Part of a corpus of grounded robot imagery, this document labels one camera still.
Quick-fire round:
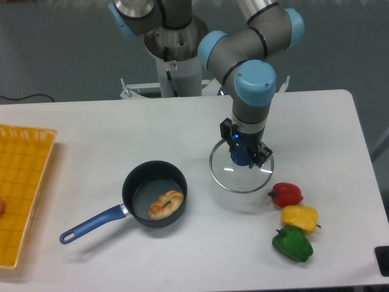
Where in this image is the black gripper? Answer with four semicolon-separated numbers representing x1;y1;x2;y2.
220;118;272;169

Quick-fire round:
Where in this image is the glass pot lid blue knob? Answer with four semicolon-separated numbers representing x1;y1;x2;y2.
209;140;275;194

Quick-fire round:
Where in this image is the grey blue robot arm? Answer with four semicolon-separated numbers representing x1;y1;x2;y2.
109;1;305;167

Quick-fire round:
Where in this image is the red bell pepper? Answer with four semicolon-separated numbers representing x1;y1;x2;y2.
268;182;303;207

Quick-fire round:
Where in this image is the yellow bell pepper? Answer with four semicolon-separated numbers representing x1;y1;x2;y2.
281;205;318;234

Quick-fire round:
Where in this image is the glazed donut bread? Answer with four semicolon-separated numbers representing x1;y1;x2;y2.
148;190;184;220

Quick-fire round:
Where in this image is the green bell pepper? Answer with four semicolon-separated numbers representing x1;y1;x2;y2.
272;226;314;262

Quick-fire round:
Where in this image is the black object table edge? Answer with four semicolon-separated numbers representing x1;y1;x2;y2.
374;246;389;277

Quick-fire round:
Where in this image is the yellow woven basket tray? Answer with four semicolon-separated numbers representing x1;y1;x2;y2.
1;124;57;269

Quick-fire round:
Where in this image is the dark saucepan blue handle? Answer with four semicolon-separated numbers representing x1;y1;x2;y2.
60;161;187;245

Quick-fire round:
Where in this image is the black cable on floor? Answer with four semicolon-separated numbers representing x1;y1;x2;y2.
0;94;57;102

